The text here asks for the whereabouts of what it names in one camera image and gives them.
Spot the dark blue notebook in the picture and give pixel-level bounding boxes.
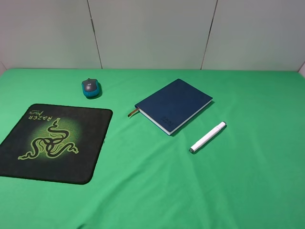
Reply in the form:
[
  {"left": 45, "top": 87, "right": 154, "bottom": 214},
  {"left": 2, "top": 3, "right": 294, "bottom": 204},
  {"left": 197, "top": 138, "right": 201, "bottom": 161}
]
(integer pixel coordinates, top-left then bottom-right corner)
[{"left": 128, "top": 79, "right": 213, "bottom": 135}]

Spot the green tablecloth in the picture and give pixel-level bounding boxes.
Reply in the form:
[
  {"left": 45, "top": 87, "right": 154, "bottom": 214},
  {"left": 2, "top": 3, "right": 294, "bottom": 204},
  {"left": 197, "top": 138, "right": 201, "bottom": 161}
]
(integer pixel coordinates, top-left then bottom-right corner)
[{"left": 0, "top": 69, "right": 305, "bottom": 229}]

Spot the black green mouse pad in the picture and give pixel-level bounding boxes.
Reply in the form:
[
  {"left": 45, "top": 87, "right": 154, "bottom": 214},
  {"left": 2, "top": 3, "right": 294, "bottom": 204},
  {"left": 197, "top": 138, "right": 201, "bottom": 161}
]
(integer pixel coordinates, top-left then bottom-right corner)
[{"left": 0, "top": 104, "right": 113, "bottom": 185}]

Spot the white marker pen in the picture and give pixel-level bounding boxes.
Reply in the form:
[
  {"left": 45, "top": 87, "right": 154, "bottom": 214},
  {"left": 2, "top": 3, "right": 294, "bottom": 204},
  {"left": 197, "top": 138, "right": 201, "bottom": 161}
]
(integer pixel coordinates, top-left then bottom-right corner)
[{"left": 189, "top": 122, "right": 226, "bottom": 154}]

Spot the grey teal computer mouse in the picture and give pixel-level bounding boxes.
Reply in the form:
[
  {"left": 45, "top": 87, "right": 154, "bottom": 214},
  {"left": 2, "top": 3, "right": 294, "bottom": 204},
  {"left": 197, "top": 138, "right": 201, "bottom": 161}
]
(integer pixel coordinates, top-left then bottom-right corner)
[{"left": 81, "top": 78, "right": 102, "bottom": 98}]

